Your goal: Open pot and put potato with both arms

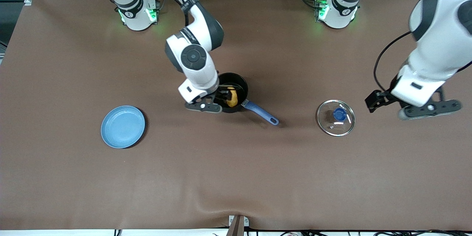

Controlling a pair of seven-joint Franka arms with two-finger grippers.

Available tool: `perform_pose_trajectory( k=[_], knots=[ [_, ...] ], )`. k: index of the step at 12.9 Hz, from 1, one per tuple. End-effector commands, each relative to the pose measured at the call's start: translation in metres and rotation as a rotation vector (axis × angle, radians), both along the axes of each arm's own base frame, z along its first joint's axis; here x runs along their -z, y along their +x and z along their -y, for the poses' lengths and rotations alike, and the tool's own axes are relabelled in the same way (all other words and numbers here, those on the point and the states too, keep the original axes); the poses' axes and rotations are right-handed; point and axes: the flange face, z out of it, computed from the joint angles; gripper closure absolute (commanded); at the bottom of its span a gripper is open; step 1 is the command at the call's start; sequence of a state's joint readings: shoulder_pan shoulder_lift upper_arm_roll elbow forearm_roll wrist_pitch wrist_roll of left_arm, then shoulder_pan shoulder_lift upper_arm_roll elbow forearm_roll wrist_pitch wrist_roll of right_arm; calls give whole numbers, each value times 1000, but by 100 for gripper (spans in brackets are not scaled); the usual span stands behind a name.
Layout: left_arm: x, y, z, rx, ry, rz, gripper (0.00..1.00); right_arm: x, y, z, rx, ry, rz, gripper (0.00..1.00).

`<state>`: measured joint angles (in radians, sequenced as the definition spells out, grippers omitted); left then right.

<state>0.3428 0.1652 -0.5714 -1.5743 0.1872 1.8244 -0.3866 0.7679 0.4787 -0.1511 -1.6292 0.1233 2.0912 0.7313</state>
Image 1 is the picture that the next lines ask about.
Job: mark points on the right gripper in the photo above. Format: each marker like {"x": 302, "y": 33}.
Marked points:
{"x": 222, "y": 93}

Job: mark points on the glass lid with blue knob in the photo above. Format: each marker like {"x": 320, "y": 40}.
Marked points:
{"x": 336, "y": 118}

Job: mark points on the brown table cover mat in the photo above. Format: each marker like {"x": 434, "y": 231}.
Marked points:
{"x": 258, "y": 173}

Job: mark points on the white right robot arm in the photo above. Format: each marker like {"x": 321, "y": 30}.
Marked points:
{"x": 195, "y": 62}

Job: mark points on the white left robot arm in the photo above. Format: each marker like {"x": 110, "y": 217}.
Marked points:
{"x": 438, "y": 37}

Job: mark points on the metal table edge clamp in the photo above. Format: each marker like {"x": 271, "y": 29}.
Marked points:
{"x": 238, "y": 225}

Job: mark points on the blue round plate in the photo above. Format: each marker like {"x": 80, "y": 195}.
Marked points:
{"x": 122, "y": 126}

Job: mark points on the yellow potato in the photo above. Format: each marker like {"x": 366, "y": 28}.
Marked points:
{"x": 232, "y": 99}

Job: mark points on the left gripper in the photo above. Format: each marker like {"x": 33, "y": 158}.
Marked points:
{"x": 383, "y": 97}

